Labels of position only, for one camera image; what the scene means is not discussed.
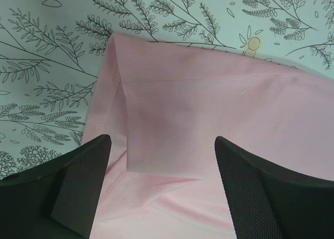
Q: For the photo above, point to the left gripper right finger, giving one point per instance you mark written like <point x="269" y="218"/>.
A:
<point x="269" y="201"/>

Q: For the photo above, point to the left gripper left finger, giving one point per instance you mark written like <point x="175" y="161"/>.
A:
<point x="56" y="199"/>

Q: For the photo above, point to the pink t shirt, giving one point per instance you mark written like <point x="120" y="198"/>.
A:
<point x="164" y="105"/>

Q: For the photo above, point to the floral table mat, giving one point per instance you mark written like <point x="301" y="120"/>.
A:
<point x="51" y="52"/>

